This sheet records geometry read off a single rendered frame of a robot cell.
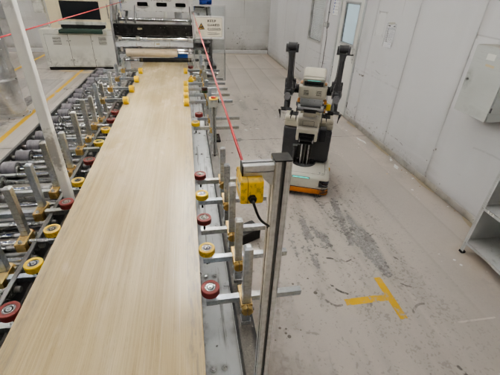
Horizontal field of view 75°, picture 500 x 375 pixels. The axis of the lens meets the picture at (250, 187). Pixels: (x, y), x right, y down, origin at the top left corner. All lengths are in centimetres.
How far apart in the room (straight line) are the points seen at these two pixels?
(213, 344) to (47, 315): 69
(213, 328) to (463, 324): 191
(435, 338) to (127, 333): 208
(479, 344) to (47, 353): 256
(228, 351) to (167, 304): 38
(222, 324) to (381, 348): 124
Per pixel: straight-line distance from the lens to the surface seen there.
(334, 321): 258
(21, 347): 151
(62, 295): 161
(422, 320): 284
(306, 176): 362
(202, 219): 183
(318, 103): 334
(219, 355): 162
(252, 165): 69
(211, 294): 145
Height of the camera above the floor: 201
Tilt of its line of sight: 32 degrees down
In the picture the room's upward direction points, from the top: 3 degrees clockwise
